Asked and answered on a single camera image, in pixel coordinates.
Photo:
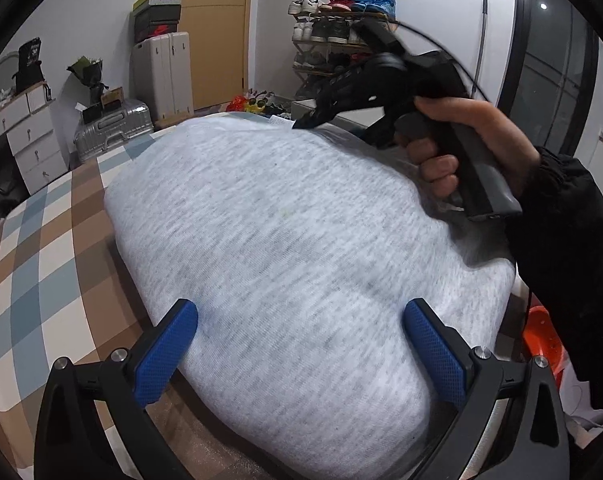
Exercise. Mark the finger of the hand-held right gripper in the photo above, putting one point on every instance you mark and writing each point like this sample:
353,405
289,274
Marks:
336,97

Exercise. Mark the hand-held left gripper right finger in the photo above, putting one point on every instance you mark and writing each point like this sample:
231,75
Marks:
434,350

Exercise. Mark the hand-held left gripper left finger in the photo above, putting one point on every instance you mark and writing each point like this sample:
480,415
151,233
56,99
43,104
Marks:
166,350

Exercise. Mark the light grey large sweatshirt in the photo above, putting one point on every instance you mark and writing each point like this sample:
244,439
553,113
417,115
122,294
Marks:
291,260

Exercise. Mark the person's right forearm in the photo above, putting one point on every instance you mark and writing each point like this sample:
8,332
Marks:
566,260

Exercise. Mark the person's right hand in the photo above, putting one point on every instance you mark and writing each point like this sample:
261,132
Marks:
491,125

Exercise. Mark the wooden shoe rack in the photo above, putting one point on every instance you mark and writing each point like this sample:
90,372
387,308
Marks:
321,35

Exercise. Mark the grey mop pole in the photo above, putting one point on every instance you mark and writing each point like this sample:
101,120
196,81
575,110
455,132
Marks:
483,35

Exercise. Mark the yellow toy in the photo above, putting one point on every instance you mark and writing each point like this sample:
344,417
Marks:
254,106

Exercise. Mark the orange plastic bag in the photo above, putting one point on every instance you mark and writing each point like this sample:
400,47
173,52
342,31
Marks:
236,103

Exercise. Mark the orange stool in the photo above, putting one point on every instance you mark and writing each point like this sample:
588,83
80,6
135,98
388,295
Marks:
544,335

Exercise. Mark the black framed glass door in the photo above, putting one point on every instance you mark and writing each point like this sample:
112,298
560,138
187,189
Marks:
546,60

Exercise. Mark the wooden door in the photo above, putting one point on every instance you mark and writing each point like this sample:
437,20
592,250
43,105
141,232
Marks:
216,35

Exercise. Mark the plaid bed sheet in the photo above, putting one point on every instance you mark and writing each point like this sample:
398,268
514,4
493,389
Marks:
46,260

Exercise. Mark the beige tall suitcase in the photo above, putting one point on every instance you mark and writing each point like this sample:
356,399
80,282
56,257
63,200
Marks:
161,75

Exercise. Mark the small brown box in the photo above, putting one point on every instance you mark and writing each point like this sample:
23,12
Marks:
113,99

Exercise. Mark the silver hard suitcase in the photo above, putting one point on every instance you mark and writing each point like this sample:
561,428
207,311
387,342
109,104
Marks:
111,132

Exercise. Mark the black pouch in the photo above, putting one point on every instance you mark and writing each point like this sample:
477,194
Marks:
93,112

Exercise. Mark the white desk with drawers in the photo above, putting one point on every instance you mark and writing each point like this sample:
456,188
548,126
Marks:
31,140

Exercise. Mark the dark wrapped flower bouquet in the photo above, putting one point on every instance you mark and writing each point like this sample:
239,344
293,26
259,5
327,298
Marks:
86,67

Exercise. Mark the black bag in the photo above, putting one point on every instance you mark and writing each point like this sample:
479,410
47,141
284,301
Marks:
28,62

